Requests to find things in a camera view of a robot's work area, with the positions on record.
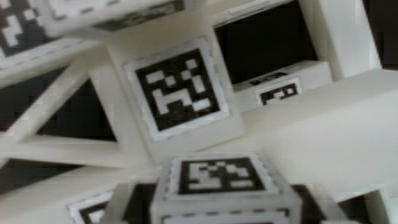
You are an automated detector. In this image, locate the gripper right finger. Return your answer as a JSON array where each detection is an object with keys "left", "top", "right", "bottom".
[{"left": 292, "top": 184, "right": 345, "bottom": 224}]

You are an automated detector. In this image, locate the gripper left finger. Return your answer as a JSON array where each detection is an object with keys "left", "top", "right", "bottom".
[{"left": 105, "top": 182, "right": 157, "bottom": 224}]

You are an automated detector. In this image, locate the white tagged block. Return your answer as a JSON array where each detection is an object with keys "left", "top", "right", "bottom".
[{"left": 150, "top": 153, "right": 302, "bottom": 224}]

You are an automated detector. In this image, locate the white long front beam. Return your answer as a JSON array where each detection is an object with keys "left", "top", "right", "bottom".
[{"left": 237, "top": 69, "right": 398, "bottom": 201}]

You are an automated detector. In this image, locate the white long beam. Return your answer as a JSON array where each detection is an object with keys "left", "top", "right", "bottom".
[
  {"left": 0, "top": 0, "right": 98, "bottom": 71},
  {"left": 237, "top": 69, "right": 398, "bottom": 201}
]

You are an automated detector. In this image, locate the white chair backrest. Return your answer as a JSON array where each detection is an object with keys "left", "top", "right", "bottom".
[{"left": 0, "top": 19, "right": 249, "bottom": 168}]

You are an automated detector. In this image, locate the white long back beam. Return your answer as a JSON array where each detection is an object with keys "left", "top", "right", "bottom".
[{"left": 0, "top": 0, "right": 98, "bottom": 71}]

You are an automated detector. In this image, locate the white short chair leg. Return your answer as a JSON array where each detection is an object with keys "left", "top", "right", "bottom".
[{"left": 233, "top": 61, "right": 333, "bottom": 112}]

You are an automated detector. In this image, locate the white small tagged cube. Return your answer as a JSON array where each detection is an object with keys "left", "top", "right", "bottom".
[{"left": 38, "top": 0, "right": 198, "bottom": 37}]

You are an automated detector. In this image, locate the white L-shaped fence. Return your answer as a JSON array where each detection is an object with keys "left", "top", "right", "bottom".
[{"left": 299, "top": 0, "right": 382, "bottom": 81}]

